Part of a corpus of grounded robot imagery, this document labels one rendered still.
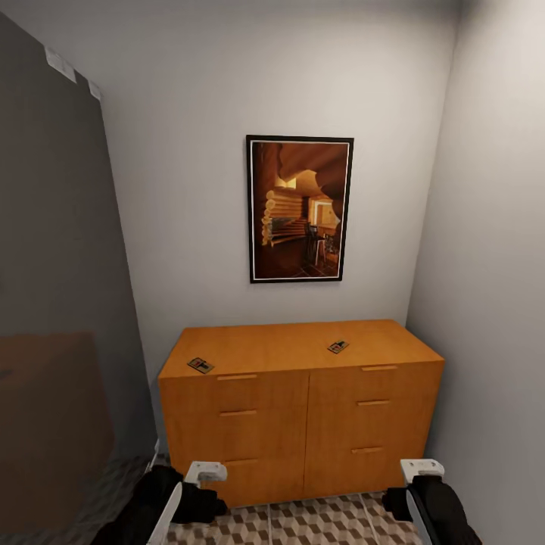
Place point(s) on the mousetrap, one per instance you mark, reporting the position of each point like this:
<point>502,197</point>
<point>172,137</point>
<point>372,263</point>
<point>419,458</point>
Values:
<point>201,365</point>
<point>338,346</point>

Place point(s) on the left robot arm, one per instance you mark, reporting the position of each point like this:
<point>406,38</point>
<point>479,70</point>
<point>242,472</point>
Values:
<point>163,496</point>

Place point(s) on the door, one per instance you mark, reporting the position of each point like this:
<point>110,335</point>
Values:
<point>77,428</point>

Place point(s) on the picture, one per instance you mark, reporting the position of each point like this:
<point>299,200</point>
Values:
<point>298,197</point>

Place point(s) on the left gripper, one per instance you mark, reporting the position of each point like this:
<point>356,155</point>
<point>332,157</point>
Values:
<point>203,506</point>

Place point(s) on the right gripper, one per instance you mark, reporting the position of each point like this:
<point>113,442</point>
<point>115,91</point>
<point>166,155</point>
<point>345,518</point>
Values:
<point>395,503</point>

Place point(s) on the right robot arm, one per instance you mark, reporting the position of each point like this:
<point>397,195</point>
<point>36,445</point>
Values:
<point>434,507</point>

